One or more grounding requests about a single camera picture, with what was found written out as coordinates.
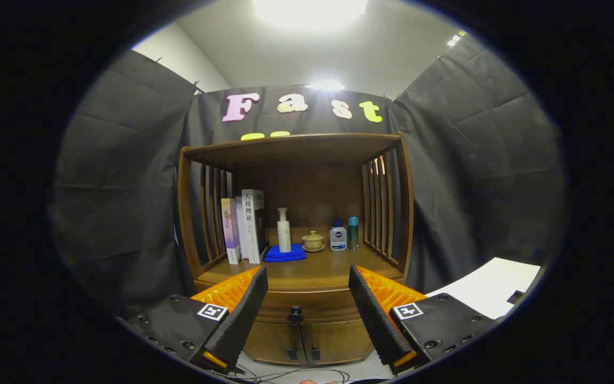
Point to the wooden countertop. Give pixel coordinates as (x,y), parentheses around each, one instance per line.
(317,269)

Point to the white bottle with blue cap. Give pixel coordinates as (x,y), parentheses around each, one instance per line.
(338,238)

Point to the white flat board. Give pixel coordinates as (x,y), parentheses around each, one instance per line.
(488,288)

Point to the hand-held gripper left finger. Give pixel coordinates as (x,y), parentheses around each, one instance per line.
(248,309)

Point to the brown wooden cabinet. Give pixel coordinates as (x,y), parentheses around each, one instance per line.
(307,154)

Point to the beige lidded teacup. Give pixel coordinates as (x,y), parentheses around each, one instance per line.
(313,241)

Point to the wooden drawer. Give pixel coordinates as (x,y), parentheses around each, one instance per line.
(320,305)

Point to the large ceiling light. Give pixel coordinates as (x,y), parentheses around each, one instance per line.
(307,10)

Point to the teal slim bottle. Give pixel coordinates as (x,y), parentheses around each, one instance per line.
(353,234)

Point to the thin white book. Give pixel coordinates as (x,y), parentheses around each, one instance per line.
(239,224)

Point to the thick white and black book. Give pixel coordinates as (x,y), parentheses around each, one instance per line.
(251,229)

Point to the purple book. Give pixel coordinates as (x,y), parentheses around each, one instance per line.
(229,229)

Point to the white pump bottle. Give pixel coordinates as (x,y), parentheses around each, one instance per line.
(284,234)

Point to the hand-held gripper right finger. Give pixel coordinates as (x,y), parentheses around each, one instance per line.
(371,309)

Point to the blue folded cloth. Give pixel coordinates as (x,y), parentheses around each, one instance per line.
(285,255)

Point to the black drawer knob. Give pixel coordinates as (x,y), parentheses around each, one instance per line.
(295,315)

